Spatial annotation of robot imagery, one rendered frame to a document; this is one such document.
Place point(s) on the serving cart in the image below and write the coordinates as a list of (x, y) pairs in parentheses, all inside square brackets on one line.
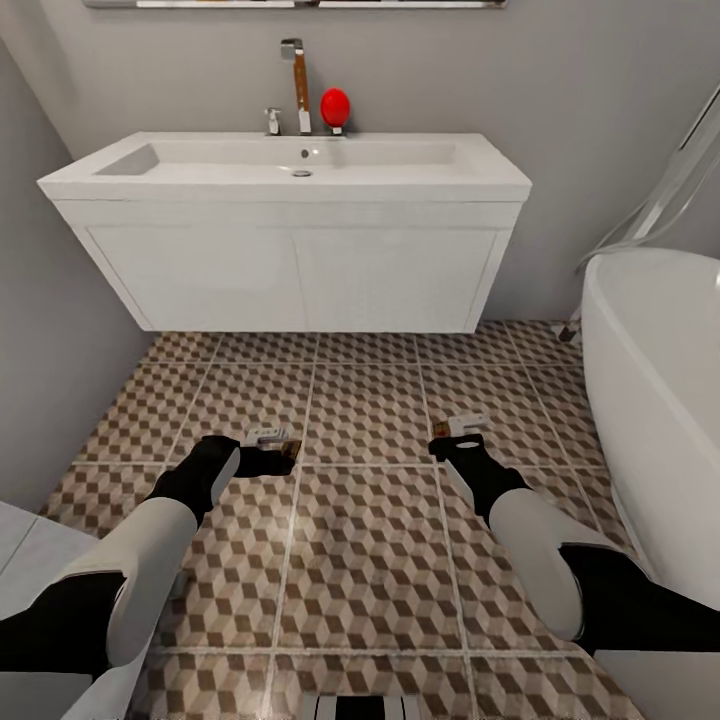
[(32, 551)]

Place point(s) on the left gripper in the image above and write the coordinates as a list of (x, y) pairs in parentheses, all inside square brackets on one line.
[(268, 463)]

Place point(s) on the mousetrap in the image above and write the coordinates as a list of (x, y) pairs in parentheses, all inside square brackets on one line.
[(290, 449), (441, 429)]

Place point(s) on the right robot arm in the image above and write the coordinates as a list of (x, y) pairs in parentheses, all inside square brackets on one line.
[(660, 648)]

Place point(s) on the furniture sink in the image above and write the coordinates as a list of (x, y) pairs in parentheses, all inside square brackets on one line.
[(307, 231)]

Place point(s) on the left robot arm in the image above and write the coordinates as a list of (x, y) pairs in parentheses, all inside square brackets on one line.
[(100, 611)]

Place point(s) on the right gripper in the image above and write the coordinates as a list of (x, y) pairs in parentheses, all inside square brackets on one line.
[(441, 446)]

